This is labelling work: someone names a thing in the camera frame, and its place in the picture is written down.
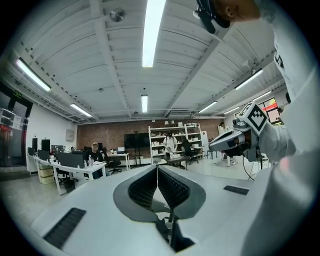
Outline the white shelf unit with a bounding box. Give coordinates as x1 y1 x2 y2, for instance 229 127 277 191
148 123 204 165

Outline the head-worn black camera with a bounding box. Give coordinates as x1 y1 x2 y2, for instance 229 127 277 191
193 0 231 35

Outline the window with red banner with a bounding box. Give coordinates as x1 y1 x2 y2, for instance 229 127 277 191
258 98 285 126

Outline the low dark table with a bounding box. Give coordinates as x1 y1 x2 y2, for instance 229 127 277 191
164 155 191 171

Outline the black waste bin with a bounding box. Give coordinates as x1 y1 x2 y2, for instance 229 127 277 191
63 179 76 194

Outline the person's light grey jacket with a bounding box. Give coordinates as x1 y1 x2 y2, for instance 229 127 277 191
254 0 320 153

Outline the long white office desk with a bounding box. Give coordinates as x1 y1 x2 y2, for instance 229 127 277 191
26 152 108 196

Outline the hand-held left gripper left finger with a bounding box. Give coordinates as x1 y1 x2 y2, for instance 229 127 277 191
113 165 159 224

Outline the person's head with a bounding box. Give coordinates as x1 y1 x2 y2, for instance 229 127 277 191
214 0 261 25

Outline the small white table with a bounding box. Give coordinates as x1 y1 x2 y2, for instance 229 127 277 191
106 151 131 171

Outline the person's right forearm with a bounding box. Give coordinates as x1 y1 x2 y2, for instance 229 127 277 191
258 121 299 164

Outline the black television screen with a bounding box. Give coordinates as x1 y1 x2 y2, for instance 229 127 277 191
124 132 151 150

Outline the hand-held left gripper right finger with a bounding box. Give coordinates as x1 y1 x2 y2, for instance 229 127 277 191
157 165 207 219

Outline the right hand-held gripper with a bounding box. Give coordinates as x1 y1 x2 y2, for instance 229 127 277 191
208 100 270 161

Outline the black computer monitor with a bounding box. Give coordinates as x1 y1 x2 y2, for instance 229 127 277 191
56 152 85 169

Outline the ceiling strip light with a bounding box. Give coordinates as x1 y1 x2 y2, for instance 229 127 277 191
15 57 52 92
233 68 264 91
69 102 93 118
140 94 149 114
141 0 167 68
198 100 218 114

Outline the black office chair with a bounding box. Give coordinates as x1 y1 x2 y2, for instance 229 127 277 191
102 149 123 176
186 147 200 165

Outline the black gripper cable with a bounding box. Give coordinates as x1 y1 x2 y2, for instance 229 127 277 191
242 154 259 181

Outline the person's left forearm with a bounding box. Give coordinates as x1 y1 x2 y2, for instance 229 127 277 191
240 147 320 256

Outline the dark entrance door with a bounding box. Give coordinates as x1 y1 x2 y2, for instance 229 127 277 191
0 83 34 169

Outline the ceiling air conditioner unit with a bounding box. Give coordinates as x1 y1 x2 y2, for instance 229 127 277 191
165 108 195 119

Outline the beige drawer box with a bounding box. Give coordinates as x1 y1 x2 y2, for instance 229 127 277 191
38 166 55 185

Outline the round ceiling fixture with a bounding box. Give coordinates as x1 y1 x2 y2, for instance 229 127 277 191
109 7 126 23

